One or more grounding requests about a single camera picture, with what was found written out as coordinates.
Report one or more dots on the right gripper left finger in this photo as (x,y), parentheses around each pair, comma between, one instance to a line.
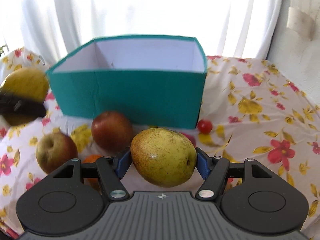
(111,170)

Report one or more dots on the orange mandarin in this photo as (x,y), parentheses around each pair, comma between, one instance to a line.
(91,176)

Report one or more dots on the teal cardboard box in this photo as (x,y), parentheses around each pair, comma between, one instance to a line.
(151,79)

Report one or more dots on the yellow mango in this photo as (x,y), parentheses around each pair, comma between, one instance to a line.
(30,83)

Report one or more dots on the red apple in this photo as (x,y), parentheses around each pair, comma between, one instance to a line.
(112,131)

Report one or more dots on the green-red apple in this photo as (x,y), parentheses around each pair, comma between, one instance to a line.
(53,150)

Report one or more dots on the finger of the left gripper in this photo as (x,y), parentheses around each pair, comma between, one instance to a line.
(12,104)

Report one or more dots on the yellow-green pear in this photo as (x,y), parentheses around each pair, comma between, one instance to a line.
(163,157)

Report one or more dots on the cherry tomato by box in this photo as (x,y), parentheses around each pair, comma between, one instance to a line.
(204,126)

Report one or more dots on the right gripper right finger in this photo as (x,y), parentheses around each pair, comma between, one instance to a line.
(213,171)

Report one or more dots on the white curtain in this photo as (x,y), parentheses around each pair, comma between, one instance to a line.
(54,28)

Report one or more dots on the floral tablecloth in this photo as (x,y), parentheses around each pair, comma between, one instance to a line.
(256,112)

